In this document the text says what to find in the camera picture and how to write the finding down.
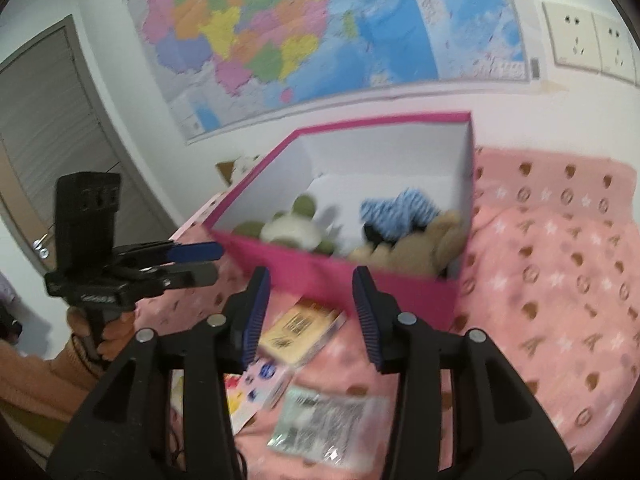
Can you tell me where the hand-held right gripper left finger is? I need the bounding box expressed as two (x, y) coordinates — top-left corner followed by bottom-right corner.
(47, 267), (271, 480)

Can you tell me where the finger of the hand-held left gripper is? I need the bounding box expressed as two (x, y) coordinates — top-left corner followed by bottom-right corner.
(136, 264), (219, 291)
(115, 241), (223, 266)

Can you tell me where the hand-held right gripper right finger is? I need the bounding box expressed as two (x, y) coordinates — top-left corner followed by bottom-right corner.
(352, 266), (573, 480)

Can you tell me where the yellow tissue pack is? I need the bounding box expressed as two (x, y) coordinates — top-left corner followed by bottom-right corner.
(259, 299), (347, 367)

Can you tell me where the floral tissue pack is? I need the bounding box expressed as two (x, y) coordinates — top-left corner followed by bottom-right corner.
(225, 357), (293, 433)

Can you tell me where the beige plush bear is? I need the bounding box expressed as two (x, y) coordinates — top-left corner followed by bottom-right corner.
(350, 210), (468, 276)

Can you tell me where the green and white plush toy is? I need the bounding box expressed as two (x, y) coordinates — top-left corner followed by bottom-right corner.
(232, 194), (346, 256)

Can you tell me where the blue striped sock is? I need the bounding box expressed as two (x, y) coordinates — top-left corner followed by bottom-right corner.
(360, 187), (443, 238)

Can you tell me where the clear plastic packet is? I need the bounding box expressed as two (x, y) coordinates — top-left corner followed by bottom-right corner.
(267, 385), (391, 463)

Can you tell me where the pink cardboard box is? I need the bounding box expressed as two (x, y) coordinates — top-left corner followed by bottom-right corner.
(202, 111), (475, 332)

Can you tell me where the person's left forearm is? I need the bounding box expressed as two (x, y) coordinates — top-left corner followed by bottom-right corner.
(0, 332), (118, 421)

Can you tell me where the person's left hand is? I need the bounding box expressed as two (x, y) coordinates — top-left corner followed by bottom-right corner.
(66, 305), (137, 363)

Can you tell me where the brown cardboard piece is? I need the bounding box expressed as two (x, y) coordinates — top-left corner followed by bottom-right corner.
(216, 159), (241, 186)

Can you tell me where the grey door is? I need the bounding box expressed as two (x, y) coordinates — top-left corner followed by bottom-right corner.
(0, 15), (176, 301)

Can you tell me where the pink printed blanket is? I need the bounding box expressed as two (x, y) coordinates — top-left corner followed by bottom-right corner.
(135, 147), (640, 480)

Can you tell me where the colourful wall map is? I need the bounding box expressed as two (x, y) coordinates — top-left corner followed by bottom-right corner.
(127, 0), (531, 143)

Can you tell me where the white wall socket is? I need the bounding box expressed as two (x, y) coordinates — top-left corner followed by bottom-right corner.
(542, 2), (603, 72)
(592, 10), (640, 86)

